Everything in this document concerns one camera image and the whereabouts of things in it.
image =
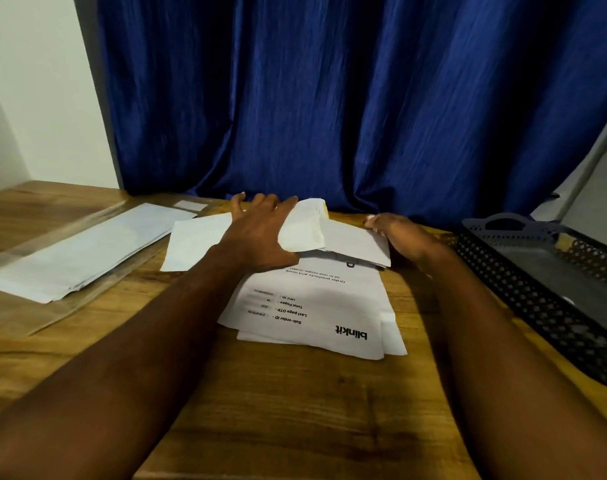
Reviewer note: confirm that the blue curtain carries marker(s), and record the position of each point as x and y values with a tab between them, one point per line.
363	94

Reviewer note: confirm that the stack of white envelopes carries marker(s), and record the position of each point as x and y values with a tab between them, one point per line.
83	254

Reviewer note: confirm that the person's left little finger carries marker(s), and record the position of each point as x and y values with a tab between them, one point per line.
238	204

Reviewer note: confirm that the grey white furniture panel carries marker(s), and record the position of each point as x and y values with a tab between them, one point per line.
591	184

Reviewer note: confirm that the person's right forearm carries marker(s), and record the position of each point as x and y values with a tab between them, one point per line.
503	374

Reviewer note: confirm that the white paper sheet under print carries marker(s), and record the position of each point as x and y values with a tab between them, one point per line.
396	334

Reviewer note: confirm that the person's left hand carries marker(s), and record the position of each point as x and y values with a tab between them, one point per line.
256	234

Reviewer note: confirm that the person's left forearm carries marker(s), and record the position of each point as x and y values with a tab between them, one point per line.
133	354

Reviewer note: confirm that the person's right hand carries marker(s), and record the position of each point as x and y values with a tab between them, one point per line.
403	239

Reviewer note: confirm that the printed white paper sheet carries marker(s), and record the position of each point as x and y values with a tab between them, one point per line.
328	304

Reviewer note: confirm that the clear plastic sleeve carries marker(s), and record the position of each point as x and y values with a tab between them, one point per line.
38	312

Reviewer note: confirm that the person's right fingers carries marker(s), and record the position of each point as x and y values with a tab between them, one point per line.
376	223

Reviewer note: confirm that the small white paper label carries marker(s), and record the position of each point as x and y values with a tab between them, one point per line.
192	205

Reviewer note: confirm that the black perforated plastic basket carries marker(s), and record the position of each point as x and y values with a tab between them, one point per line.
543	289

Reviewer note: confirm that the plain white paper sheet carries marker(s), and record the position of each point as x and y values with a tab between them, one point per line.
193	242

